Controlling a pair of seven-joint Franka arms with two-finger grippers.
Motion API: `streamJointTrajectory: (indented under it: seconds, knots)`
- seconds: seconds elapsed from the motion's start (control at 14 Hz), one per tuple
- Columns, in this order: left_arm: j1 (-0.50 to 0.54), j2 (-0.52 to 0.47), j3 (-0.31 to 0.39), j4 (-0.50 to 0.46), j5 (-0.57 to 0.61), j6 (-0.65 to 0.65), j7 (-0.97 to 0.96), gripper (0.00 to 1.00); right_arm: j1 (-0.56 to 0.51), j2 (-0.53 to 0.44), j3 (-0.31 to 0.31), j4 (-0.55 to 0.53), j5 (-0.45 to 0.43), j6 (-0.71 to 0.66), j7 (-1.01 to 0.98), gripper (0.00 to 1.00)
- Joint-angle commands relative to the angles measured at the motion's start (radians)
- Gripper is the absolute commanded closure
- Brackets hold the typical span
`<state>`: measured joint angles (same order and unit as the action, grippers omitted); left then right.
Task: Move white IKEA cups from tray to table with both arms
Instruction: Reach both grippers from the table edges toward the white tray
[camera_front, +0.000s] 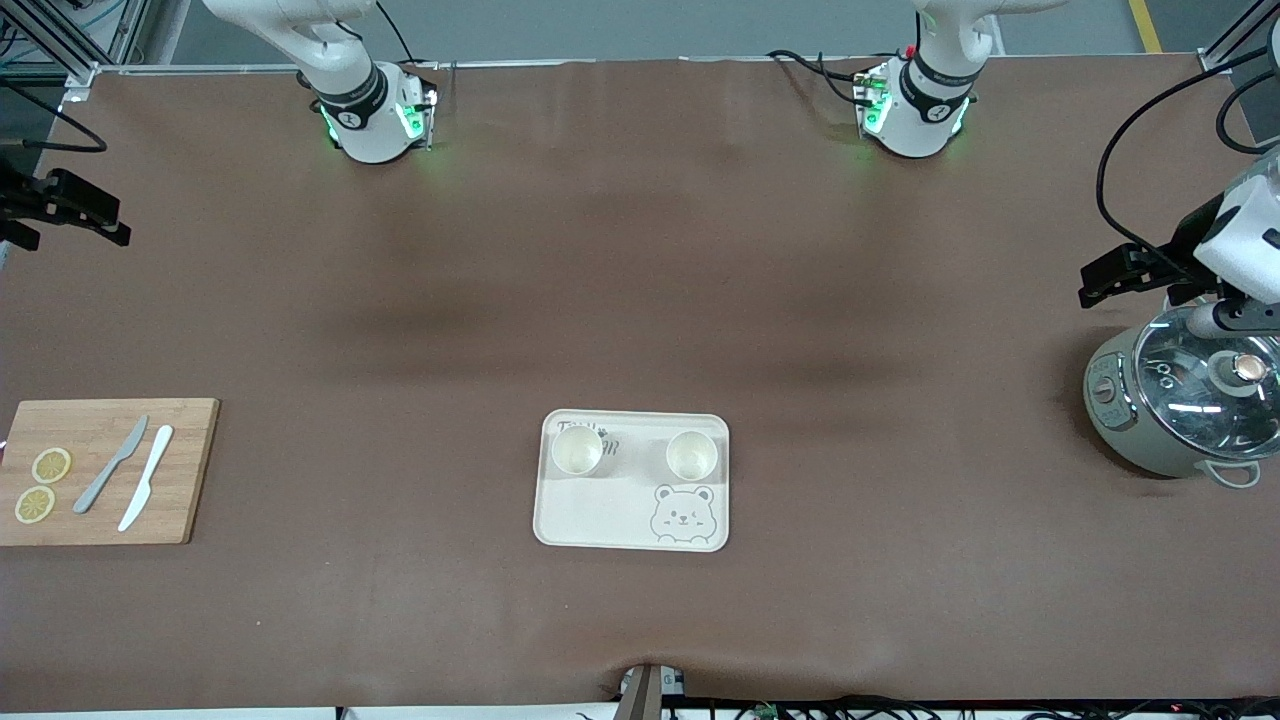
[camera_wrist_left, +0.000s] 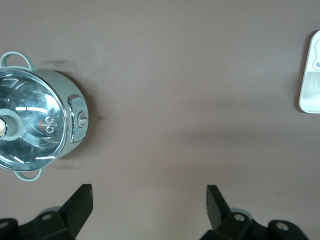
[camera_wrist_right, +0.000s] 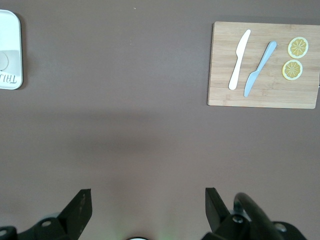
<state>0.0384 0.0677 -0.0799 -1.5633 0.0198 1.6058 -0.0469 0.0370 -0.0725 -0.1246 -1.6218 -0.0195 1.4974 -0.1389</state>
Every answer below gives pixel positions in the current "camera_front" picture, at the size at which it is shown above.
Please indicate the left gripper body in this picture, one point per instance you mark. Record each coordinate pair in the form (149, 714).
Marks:
(1183, 247)

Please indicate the white plastic knife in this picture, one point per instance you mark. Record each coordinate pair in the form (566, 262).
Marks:
(148, 480)

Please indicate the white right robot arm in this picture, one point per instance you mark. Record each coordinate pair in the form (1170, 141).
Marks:
(365, 130)

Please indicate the grey plastic knife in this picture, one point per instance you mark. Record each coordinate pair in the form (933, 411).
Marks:
(105, 475)

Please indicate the wooden cutting board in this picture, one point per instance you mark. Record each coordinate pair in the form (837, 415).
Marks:
(100, 520)

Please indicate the white plastic cup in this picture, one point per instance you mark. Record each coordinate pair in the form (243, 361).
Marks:
(577, 452)
(692, 457)

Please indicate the beige bear print tray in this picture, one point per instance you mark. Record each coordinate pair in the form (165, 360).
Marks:
(620, 510)

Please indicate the brown table mat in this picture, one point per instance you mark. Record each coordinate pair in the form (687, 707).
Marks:
(640, 250)

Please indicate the yellow lemon slice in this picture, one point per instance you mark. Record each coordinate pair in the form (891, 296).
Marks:
(35, 504)
(51, 465)

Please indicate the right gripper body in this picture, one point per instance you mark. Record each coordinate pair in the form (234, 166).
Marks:
(22, 196)

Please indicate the aluminium frame post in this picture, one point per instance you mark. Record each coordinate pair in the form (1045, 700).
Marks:
(60, 45)
(1235, 40)

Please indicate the grey-green cooking pot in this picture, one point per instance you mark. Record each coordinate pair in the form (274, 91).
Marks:
(1125, 430)

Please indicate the glass pot lid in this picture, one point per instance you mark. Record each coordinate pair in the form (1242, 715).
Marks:
(1200, 385)

